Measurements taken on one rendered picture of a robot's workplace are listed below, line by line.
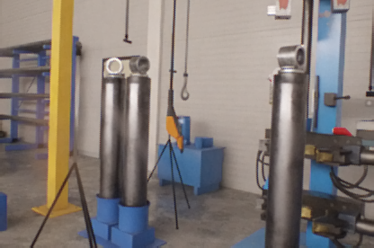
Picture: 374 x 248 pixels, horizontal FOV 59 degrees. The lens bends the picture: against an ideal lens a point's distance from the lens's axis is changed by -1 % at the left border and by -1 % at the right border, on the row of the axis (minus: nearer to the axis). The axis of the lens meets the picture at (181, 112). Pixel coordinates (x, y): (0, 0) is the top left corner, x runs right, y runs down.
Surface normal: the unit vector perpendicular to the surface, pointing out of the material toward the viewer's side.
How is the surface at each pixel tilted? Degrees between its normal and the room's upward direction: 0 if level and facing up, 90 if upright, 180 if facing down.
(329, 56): 90
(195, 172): 90
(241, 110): 90
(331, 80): 90
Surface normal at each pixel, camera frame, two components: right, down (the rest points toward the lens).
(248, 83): -0.64, 0.00
